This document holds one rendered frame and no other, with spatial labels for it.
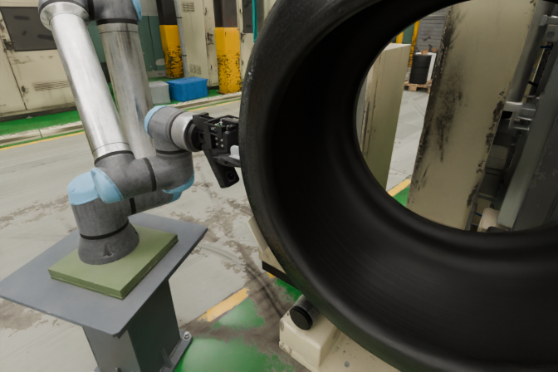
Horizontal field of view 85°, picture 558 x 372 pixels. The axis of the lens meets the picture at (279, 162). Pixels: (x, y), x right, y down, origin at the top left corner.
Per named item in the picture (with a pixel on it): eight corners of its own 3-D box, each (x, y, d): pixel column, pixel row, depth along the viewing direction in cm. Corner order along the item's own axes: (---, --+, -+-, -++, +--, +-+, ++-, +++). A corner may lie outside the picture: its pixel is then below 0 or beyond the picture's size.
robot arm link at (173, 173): (148, 187, 84) (140, 144, 79) (188, 175, 91) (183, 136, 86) (159, 201, 78) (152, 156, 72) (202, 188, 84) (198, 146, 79)
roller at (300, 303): (375, 211, 77) (388, 225, 76) (364, 219, 80) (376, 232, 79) (296, 305, 51) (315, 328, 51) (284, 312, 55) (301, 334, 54)
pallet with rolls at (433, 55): (411, 80, 733) (417, 46, 700) (448, 84, 686) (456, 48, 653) (392, 88, 649) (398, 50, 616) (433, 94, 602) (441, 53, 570)
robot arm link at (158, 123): (175, 135, 86) (170, 100, 82) (204, 145, 79) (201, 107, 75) (144, 144, 79) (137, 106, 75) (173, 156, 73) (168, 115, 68)
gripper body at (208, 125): (222, 128, 60) (183, 117, 66) (225, 168, 63) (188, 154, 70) (248, 119, 65) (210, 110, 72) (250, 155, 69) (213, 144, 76)
